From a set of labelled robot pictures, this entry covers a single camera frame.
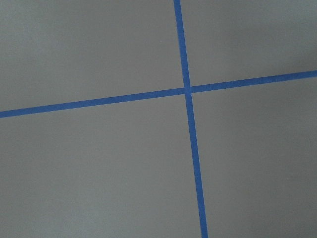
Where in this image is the blue tape line lengthwise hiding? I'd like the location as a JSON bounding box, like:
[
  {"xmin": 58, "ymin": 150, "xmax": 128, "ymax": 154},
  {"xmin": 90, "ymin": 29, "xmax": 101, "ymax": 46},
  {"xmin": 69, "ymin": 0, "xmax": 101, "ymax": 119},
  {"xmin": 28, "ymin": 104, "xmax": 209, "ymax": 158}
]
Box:
[{"xmin": 173, "ymin": 0, "xmax": 209, "ymax": 238}]

